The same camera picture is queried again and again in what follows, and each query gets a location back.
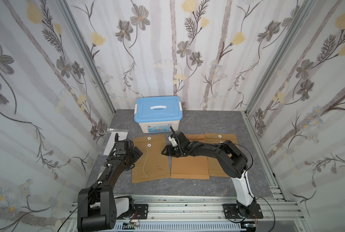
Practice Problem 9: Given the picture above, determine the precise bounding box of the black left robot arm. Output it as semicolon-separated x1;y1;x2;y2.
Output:
75;133;142;232

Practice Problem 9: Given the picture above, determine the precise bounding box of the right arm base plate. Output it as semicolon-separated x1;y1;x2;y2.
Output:
222;204;264;220

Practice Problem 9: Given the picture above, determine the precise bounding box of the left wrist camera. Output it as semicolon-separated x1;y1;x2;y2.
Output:
119;139;134;150

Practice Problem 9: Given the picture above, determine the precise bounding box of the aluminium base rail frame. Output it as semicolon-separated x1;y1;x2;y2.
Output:
65;194;306;232

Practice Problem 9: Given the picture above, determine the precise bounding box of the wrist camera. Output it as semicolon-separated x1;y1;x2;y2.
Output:
119;139;134;150
168;136;178;147

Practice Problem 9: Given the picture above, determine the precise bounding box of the clear plastic zip bag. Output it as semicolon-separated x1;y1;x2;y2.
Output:
102;129;129;156

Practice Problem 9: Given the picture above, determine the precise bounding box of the blue lid storage box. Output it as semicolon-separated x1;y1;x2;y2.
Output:
134;96;183;133

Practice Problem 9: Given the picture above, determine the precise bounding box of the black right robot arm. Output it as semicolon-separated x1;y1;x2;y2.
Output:
161;130;258;220

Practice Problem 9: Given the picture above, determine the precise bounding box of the white slotted cable duct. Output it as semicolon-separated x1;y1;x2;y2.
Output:
110;221;246;232

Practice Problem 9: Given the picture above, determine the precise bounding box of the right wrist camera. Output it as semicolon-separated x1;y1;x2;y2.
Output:
168;136;178;147

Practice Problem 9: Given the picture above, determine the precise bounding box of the kraft file bag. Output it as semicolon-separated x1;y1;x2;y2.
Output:
205;133;238;177
170;134;210;180
132;134;170;184

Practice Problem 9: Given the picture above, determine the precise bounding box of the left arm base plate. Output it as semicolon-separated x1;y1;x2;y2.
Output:
132;204;149;220

